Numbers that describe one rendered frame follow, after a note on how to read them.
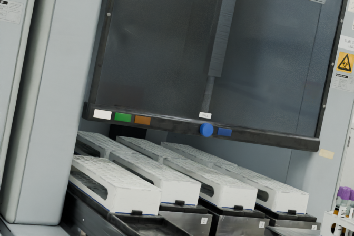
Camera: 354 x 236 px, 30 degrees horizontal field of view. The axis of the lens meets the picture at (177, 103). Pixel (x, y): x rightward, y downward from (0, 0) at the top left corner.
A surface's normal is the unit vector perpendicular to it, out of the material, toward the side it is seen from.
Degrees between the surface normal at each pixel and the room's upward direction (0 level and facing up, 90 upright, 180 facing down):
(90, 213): 90
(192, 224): 90
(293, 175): 90
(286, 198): 90
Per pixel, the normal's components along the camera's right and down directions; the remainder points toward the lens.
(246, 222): 0.47, 0.14
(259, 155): -0.86, -0.14
